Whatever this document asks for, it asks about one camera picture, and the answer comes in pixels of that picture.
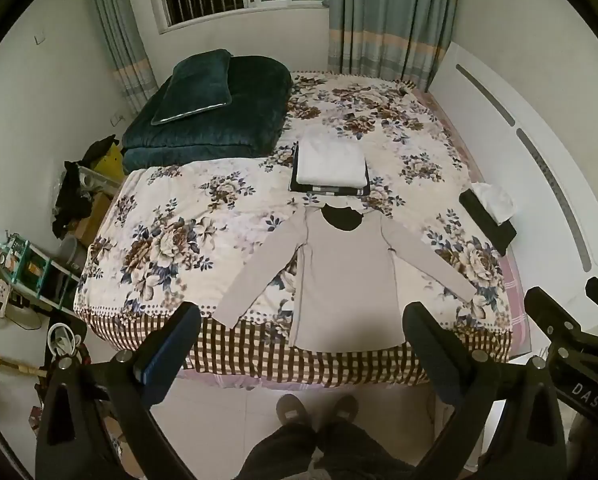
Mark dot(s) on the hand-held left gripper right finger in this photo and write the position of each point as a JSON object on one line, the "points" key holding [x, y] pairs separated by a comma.
{"points": [[436, 360]]}

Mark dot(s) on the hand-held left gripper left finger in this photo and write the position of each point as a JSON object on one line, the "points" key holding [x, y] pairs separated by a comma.
{"points": [[165, 355]]}

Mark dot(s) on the beige long-sleeve shirt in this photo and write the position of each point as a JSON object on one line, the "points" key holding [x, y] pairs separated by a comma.
{"points": [[346, 280]]}

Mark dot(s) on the stack of folded clothes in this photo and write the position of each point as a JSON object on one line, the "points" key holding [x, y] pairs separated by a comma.
{"points": [[324, 190]]}

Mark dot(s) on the person's right shoe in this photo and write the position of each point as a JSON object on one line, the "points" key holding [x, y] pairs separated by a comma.
{"points": [[341, 407]]}

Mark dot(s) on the person's shoe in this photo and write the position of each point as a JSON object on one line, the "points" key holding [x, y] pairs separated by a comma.
{"points": [[341, 407], [294, 410]]}

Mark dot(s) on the floral bedspread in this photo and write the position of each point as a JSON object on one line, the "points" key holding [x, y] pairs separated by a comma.
{"points": [[189, 240]]}

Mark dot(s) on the black tissue box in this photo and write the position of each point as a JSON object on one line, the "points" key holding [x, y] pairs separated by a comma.
{"points": [[489, 212]]}

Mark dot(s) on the grey bucket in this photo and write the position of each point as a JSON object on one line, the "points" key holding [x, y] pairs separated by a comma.
{"points": [[71, 255]]}

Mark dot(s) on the person's left shoe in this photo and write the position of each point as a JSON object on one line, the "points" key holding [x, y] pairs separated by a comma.
{"points": [[294, 410]]}

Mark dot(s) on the person's dark pants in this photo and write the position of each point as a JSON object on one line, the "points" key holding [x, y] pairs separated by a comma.
{"points": [[324, 452]]}

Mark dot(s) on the white headboard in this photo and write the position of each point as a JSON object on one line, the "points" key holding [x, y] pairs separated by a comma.
{"points": [[539, 160]]}

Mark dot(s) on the green white shelf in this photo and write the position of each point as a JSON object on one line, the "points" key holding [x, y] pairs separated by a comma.
{"points": [[39, 272]]}

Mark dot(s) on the wooden stick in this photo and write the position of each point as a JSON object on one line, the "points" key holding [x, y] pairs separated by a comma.
{"points": [[14, 366]]}

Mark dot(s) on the cardboard box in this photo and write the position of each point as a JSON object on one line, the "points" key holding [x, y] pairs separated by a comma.
{"points": [[93, 217]]}

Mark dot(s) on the black clothing heap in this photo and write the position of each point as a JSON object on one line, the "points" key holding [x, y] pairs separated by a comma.
{"points": [[74, 195]]}

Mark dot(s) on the yellow box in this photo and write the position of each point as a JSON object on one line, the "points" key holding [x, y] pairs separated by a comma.
{"points": [[108, 162]]}

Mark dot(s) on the folded white cloth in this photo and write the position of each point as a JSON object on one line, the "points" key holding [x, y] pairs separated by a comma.
{"points": [[331, 162]]}

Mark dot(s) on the dark green quilt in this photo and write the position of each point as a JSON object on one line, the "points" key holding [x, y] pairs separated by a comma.
{"points": [[214, 125]]}

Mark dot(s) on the dark green pillow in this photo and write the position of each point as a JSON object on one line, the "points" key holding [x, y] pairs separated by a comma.
{"points": [[194, 90]]}

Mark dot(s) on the grey striped curtain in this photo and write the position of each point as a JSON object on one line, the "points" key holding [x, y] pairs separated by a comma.
{"points": [[389, 20], [121, 35]]}

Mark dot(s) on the wall socket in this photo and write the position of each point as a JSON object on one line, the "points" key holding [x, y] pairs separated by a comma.
{"points": [[117, 120]]}

